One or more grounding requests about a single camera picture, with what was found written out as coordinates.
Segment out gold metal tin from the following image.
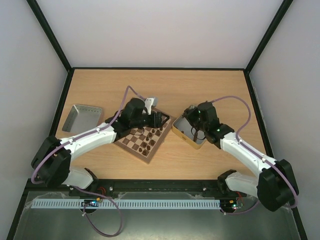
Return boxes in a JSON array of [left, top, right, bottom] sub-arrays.
[[171, 114, 206, 150]]

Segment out purple cable loop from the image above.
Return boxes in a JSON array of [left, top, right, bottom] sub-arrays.
[[82, 194, 124, 237]]

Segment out tin lid on table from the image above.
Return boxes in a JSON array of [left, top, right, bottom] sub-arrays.
[[62, 104, 103, 135]]

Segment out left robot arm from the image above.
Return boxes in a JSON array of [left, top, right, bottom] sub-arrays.
[[31, 97, 170, 190]]

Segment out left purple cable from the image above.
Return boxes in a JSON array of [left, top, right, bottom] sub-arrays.
[[31, 85, 148, 185]]

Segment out wooden chess board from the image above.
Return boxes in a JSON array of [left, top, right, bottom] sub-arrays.
[[114, 108, 176, 164]]

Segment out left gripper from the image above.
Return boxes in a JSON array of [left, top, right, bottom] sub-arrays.
[[130, 111, 170, 129]]

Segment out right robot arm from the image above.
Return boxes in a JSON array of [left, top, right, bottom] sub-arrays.
[[182, 101, 299, 212]]

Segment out dark pieces in tin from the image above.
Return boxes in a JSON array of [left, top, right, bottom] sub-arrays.
[[193, 131, 198, 142]]

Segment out blue cable duct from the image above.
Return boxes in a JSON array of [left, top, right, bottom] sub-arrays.
[[31, 199, 221, 210]]

